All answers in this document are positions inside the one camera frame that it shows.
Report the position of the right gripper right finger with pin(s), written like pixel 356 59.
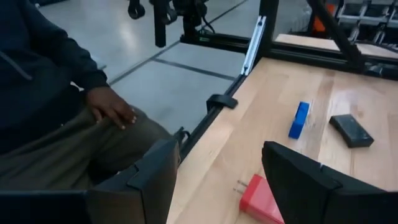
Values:
pixel 304 193

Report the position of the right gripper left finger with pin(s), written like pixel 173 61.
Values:
pixel 149 193

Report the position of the red plug charger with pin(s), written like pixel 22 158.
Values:
pixel 258 202

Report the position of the blue USB stick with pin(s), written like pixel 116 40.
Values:
pixel 299 119

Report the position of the black box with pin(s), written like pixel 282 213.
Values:
pixel 351 130

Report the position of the person's hand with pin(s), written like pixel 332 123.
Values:
pixel 109 105

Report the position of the black table edge clip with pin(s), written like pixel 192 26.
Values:
pixel 220 100

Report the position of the silver metal strip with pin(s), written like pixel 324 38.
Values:
pixel 253 46

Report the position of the black neighbouring robot rig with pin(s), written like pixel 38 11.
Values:
pixel 160 25

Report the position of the person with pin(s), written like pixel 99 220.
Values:
pixel 37 62

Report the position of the shelf with small parts bins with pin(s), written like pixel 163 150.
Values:
pixel 357 15

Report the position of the black table-level camera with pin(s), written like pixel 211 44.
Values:
pixel 182 137

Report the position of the black aluminium rig frame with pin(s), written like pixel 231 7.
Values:
pixel 311 59

